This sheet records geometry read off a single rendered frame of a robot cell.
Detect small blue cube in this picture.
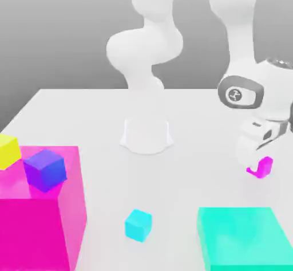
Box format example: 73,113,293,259
22,148,68,193

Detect small yellow cube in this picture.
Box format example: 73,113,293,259
0,133,22,171

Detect small cyan cube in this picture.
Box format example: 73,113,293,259
124,208,153,243

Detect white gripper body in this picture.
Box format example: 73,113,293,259
236,135,279,169

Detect large turquoise box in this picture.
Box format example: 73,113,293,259
196,206,293,271

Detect large magenta box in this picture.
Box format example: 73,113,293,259
0,145,88,271

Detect small magenta cube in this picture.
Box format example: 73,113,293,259
246,156,274,179

